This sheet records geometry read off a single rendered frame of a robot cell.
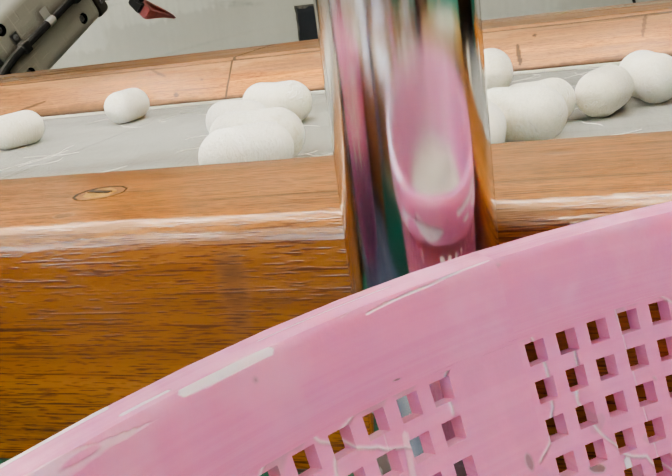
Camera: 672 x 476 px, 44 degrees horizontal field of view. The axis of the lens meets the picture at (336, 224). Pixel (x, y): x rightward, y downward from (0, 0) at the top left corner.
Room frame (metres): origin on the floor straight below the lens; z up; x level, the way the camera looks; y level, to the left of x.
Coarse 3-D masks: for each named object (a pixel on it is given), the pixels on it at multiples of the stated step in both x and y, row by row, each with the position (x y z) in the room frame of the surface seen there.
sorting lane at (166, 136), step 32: (608, 64) 0.46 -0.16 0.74; (320, 96) 0.49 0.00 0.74; (64, 128) 0.50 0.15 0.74; (96, 128) 0.48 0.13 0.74; (128, 128) 0.47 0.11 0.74; (160, 128) 0.45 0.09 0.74; (192, 128) 0.43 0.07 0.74; (320, 128) 0.38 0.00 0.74; (576, 128) 0.30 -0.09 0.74; (608, 128) 0.30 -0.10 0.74; (640, 128) 0.29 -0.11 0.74; (0, 160) 0.41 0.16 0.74; (32, 160) 0.40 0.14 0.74; (64, 160) 0.39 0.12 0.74; (96, 160) 0.38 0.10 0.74; (128, 160) 0.36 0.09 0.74; (160, 160) 0.35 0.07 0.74; (192, 160) 0.34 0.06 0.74
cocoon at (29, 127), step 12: (0, 120) 0.44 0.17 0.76; (12, 120) 0.44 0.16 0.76; (24, 120) 0.45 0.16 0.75; (36, 120) 0.45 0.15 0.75; (0, 132) 0.43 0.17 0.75; (12, 132) 0.44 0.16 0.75; (24, 132) 0.44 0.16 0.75; (36, 132) 0.45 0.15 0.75; (0, 144) 0.44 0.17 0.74; (12, 144) 0.44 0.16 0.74; (24, 144) 0.45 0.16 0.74
